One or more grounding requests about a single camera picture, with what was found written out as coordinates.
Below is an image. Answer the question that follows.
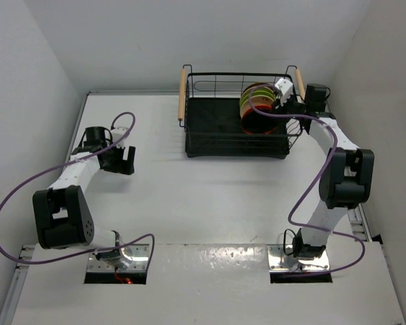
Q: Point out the orange plate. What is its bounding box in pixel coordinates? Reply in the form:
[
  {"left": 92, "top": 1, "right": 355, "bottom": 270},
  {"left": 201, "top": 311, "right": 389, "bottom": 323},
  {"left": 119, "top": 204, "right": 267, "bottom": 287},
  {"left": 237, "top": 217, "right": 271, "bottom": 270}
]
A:
[{"left": 240, "top": 107, "right": 281, "bottom": 135}]

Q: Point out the brown yellow patterned plate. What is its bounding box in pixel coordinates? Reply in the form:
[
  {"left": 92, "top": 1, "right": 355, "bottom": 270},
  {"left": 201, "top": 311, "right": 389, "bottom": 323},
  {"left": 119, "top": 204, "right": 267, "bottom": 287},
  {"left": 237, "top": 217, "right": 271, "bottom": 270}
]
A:
[{"left": 246, "top": 83, "right": 273, "bottom": 90}]

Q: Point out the cream plate with black patch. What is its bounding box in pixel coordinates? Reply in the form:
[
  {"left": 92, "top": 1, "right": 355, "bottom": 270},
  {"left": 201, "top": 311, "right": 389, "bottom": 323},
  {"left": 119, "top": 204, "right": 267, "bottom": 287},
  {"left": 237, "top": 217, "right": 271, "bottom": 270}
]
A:
[{"left": 240, "top": 96, "right": 275, "bottom": 118}]

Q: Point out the beige floral plate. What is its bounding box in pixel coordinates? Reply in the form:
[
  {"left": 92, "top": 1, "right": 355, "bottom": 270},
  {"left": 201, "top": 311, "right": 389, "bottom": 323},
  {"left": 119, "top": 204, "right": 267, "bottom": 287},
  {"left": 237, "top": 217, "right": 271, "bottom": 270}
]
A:
[{"left": 242, "top": 88, "right": 275, "bottom": 98}]

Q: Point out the lime green plate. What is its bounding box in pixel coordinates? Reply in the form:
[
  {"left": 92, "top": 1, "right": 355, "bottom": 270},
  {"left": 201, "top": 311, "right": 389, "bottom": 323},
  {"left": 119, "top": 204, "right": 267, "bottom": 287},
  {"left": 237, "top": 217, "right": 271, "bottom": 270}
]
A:
[{"left": 240, "top": 87, "right": 275, "bottom": 105}]

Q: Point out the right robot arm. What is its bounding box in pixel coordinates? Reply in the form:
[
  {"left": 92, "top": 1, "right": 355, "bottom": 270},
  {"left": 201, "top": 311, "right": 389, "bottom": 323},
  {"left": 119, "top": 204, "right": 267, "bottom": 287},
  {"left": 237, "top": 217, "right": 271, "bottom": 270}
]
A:
[{"left": 272, "top": 84, "right": 375, "bottom": 260}]

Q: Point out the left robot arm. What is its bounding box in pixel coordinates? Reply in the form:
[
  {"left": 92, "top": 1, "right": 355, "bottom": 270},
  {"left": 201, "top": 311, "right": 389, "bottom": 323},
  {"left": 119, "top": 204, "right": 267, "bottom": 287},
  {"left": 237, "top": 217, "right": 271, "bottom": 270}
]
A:
[{"left": 32, "top": 127, "right": 135, "bottom": 269}]

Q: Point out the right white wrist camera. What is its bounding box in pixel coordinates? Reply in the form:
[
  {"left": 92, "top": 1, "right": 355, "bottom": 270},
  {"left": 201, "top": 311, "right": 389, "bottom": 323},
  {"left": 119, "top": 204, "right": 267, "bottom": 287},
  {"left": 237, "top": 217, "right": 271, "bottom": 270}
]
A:
[{"left": 273, "top": 78, "right": 294, "bottom": 106}]

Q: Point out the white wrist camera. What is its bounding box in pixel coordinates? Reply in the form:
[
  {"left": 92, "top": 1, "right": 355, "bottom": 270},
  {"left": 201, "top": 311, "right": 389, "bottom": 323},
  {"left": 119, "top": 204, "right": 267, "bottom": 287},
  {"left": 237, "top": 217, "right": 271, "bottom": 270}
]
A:
[
  {"left": 110, "top": 127, "right": 129, "bottom": 149},
  {"left": 273, "top": 78, "right": 294, "bottom": 106}
]

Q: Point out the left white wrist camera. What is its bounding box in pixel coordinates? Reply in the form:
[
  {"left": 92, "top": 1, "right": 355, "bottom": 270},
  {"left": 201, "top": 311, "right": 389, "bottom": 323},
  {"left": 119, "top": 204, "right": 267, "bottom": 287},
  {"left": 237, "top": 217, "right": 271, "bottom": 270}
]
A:
[{"left": 110, "top": 127, "right": 129, "bottom": 149}]

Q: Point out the black wire dish rack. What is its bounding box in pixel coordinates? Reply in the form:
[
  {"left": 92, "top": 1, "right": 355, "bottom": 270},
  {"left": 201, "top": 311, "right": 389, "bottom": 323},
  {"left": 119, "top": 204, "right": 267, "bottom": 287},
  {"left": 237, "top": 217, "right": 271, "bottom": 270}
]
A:
[{"left": 178, "top": 64, "right": 303, "bottom": 159}]

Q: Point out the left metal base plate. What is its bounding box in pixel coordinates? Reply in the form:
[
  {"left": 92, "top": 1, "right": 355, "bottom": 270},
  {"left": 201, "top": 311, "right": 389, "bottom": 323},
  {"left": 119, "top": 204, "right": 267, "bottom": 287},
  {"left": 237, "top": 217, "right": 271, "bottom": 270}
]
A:
[{"left": 87, "top": 244, "right": 150, "bottom": 273}]

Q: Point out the metal base plate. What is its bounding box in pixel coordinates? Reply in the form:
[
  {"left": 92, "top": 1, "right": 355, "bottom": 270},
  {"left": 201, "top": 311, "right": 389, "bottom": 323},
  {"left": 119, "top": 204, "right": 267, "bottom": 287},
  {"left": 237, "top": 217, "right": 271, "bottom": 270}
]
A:
[
  {"left": 87, "top": 244, "right": 150, "bottom": 273},
  {"left": 267, "top": 244, "right": 330, "bottom": 274}
]

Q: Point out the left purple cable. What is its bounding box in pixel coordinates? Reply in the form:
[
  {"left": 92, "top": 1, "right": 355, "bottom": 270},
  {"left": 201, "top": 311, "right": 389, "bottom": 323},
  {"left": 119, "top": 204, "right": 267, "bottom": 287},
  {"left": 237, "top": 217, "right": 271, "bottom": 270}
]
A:
[{"left": 0, "top": 112, "right": 156, "bottom": 265}]

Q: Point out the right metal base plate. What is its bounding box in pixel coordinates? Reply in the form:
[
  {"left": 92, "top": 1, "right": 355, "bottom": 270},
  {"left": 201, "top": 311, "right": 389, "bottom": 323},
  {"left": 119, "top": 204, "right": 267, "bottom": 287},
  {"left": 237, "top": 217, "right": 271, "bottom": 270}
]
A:
[{"left": 267, "top": 244, "right": 330, "bottom": 274}]

